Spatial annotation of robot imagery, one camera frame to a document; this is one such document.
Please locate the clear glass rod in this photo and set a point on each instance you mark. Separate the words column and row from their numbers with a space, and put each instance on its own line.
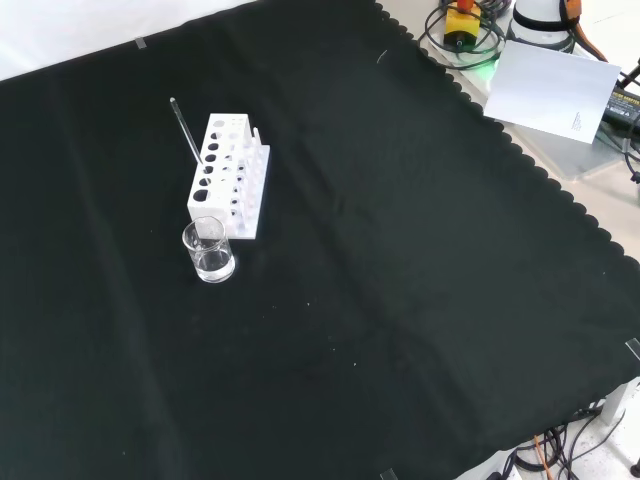
column 182, row 125

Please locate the white test tube rack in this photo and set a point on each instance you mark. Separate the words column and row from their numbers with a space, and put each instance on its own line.
column 215, row 203

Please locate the black bench cloth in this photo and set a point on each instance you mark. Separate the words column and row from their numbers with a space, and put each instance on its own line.
column 350, row 250

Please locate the clear glass beaker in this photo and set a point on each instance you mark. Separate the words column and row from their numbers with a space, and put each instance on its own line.
column 210, row 261

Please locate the clear tape piece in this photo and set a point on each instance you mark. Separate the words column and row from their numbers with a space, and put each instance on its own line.
column 387, row 475
column 141, row 44
column 634, row 349

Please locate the yellow stop button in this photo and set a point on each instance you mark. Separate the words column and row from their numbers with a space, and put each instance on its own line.
column 462, row 22

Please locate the pale board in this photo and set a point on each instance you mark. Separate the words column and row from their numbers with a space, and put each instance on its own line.
column 545, row 85

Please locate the black power adapter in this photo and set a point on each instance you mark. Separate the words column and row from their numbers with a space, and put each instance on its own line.
column 625, row 107

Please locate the grey base plate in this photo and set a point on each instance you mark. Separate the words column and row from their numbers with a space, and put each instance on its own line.
column 575, row 160

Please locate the aluminium bench post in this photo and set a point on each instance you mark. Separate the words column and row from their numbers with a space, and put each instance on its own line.
column 617, row 400

